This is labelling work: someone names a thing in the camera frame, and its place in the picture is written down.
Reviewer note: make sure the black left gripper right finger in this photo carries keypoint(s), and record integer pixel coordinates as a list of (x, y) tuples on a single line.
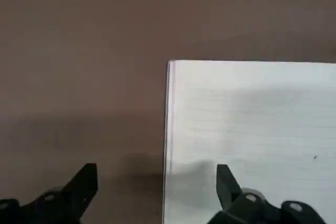
[(236, 208)]

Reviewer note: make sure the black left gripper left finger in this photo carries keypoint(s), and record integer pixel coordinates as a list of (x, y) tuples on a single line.
[(65, 200)]

